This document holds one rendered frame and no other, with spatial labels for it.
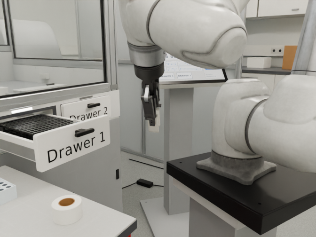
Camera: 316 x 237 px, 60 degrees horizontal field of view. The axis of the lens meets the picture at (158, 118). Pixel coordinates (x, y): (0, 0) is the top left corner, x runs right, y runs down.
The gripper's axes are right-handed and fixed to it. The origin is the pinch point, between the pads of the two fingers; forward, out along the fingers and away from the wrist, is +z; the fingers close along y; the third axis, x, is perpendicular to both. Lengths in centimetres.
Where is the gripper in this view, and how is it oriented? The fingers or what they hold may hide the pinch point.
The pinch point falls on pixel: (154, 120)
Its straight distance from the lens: 80.3
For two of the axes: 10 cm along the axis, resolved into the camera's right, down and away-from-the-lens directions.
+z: 0.5, 7.3, 6.8
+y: 1.7, -6.8, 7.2
